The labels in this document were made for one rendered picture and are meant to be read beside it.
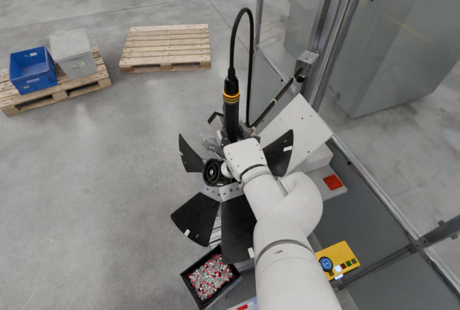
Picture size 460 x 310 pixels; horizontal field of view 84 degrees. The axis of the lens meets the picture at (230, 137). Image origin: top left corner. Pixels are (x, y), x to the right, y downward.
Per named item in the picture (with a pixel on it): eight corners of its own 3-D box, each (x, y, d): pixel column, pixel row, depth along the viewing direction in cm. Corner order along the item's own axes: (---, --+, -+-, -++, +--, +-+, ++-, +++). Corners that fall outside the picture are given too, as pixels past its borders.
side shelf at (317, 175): (311, 144, 165) (312, 141, 163) (346, 192, 144) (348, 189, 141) (278, 155, 159) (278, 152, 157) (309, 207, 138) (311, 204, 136)
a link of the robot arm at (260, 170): (240, 197, 67) (236, 187, 69) (271, 186, 69) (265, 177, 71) (241, 181, 61) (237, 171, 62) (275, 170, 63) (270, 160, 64)
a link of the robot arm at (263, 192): (272, 168, 61) (238, 187, 62) (300, 217, 53) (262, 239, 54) (279, 179, 68) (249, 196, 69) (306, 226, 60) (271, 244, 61)
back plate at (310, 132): (207, 163, 156) (205, 163, 155) (285, 76, 125) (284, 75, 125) (240, 248, 125) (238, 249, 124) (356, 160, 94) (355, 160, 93)
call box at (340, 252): (336, 247, 112) (345, 239, 104) (351, 271, 106) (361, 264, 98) (304, 261, 108) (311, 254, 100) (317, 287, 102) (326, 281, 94)
